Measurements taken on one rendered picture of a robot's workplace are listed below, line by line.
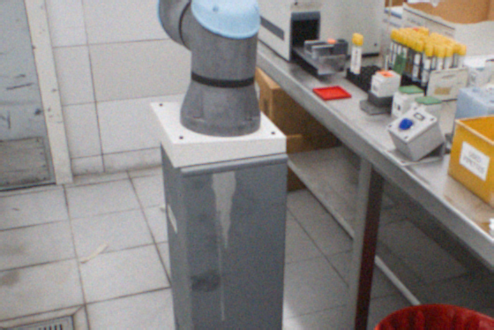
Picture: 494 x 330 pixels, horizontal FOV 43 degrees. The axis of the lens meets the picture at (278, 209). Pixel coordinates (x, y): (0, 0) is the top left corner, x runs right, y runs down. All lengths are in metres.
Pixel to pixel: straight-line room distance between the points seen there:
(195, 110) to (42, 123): 1.86
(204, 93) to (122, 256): 1.44
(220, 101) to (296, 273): 1.32
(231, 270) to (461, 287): 0.87
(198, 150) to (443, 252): 1.13
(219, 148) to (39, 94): 1.86
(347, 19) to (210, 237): 0.79
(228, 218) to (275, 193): 0.10
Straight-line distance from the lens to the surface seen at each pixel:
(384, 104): 1.37
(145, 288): 2.30
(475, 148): 1.06
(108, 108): 3.01
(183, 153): 1.10
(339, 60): 1.56
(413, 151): 1.14
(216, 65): 1.10
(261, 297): 1.30
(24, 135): 2.97
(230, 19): 1.09
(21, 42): 2.85
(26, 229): 2.75
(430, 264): 1.98
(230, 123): 1.12
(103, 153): 3.09
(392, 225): 2.15
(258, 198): 1.17
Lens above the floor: 1.36
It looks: 30 degrees down
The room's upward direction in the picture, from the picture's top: 1 degrees clockwise
